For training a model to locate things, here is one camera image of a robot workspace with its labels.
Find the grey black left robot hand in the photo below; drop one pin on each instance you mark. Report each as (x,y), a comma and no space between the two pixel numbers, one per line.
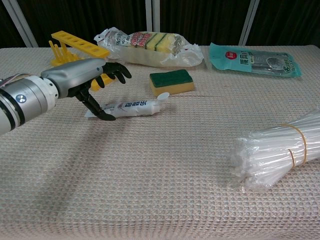
(75,73)

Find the white toothpaste tube blue print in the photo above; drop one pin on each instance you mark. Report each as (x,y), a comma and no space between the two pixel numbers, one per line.
(135,107)

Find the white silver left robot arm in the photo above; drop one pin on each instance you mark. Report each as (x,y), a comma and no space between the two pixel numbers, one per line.
(25,100)

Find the yellow plastic holed rack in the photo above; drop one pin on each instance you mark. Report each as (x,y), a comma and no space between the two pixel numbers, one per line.
(82,43)

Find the dark pleated curtain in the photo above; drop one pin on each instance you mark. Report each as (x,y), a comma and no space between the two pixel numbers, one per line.
(75,15)

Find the bagged pack of yellow sponges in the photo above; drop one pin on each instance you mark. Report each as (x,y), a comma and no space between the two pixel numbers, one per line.
(150,51)

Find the green yellow scrub sponge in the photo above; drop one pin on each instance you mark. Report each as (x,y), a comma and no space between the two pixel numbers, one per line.
(172,83)

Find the teal plastic product pouch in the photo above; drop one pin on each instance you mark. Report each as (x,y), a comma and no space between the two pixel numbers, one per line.
(250,62)

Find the bundle of clear wrapped straws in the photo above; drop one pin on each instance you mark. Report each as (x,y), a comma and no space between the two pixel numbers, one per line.
(270,155)

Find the small yellow rubber band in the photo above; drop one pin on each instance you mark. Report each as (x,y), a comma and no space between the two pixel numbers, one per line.
(292,156)

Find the large yellow rubber band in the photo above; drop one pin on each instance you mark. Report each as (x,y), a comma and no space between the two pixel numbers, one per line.
(304,142)

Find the white metal frame post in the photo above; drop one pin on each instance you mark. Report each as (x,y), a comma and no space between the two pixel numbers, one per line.
(152,15)
(22,25)
(247,22)

